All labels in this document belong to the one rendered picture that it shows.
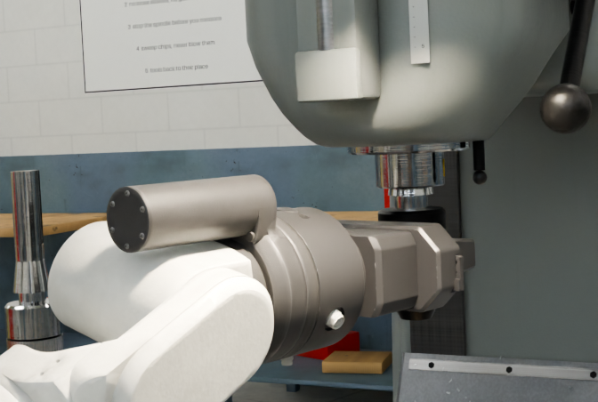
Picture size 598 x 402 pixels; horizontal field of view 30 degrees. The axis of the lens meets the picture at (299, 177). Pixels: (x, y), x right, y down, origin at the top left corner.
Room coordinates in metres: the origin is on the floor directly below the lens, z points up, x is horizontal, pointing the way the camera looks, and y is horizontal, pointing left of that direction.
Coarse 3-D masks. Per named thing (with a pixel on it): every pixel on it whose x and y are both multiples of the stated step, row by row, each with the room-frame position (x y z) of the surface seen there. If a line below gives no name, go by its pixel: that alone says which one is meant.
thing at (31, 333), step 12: (12, 324) 0.92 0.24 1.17; (24, 324) 0.92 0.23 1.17; (36, 324) 0.92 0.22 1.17; (48, 324) 0.92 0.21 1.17; (60, 324) 0.93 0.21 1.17; (12, 336) 0.92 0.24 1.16; (24, 336) 0.92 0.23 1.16; (36, 336) 0.92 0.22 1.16; (48, 336) 0.92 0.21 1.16; (60, 336) 0.93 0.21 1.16; (36, 348) 0.92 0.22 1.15; (48, 348) 0.92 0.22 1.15; (60, 348) 0.93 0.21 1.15
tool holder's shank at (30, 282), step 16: (16, 176) 0.93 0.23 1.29; (32, 176) 0.93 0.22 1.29; (16, 192) 0.93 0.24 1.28; (32, 192) 0.93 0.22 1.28; (16, 208) 0.93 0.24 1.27; (32, 208) 0.93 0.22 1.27; (16, 224) 0.93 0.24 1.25; (32, 224) 0.93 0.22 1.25; (16, 240) 0.93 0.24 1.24; (32, 240) 0.93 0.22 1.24; (16, 256) 0.93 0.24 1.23; (32, 256) 0.93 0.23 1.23; (16, 272) 0.93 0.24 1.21; (32, 272) 0.93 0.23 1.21; (16, 288) 0.93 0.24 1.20; (32, 288) 0.92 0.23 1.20
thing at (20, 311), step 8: (8, 304) 0.93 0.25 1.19; (16, 304) 0.93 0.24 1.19; (24, 304) 0.93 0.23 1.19; (32, 304) 0.93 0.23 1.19; (40, 304) 0.92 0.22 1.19; (48, 304) 0.92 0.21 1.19; (8, 312) 0.92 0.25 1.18; (16, 312) 0.92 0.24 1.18; (24, 312) 0.92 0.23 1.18; (32, 312) 0.92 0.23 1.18; (40, 312) 0.92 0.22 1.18; (48, 312) 0.92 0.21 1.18
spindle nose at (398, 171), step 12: (384, 156) 0.76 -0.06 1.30; (396, 156) 0.75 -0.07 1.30; (408, 156) 0.75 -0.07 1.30; (420, 156) 0.75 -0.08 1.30; (432, 156) 0.75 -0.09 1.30; (384, 168) 0.76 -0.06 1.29; (396, 168) 0.75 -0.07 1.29; (408, 168) 0.75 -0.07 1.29; (420, 168) 0.75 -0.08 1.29; (432, 168) 0.75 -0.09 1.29; (384, 180) 0.76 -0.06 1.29; (396, 180) 0.75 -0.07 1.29; (408, 180) 0.75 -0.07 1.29; (420, 180) 0.75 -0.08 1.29; (432, 180) 0.75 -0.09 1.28; (444, 180) 0.77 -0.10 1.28
